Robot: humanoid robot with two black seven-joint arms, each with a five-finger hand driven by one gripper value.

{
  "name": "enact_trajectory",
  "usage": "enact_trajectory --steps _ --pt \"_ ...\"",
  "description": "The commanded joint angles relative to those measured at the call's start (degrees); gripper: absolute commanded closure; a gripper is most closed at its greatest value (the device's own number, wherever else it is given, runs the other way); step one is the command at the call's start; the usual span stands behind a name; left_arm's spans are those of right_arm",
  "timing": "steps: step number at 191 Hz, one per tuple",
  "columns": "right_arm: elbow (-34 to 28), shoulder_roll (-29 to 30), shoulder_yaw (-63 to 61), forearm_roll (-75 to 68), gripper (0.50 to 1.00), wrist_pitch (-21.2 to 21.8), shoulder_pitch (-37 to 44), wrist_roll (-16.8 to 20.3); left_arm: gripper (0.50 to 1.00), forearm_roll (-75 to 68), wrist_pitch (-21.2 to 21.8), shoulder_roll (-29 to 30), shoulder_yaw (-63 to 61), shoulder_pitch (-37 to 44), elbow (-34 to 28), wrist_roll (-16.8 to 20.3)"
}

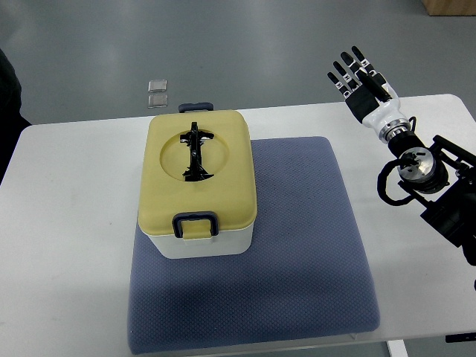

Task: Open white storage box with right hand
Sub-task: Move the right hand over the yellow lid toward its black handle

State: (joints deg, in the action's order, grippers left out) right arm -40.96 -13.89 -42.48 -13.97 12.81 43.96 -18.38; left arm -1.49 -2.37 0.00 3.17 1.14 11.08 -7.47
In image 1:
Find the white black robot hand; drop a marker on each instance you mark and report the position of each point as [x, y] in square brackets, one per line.
[368, 95]

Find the yellow box lid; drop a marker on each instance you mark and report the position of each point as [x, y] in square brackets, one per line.
[198, 175]

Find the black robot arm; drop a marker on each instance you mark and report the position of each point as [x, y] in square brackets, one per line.
[440, 177]

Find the cardboard box corner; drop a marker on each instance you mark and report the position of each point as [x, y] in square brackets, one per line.
[450, 7]

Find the white storage box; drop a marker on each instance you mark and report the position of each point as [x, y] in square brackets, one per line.
[197, 241]

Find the blue grey cushion mat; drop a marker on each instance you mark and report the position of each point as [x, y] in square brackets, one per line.
[305, 275]

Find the lower clear floor tile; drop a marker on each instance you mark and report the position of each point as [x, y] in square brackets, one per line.
[157, 100]

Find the dark object at left edge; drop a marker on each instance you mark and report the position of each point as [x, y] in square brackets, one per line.
[12, 122]

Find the black table bracket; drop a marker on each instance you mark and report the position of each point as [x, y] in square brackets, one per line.
[463, 337]

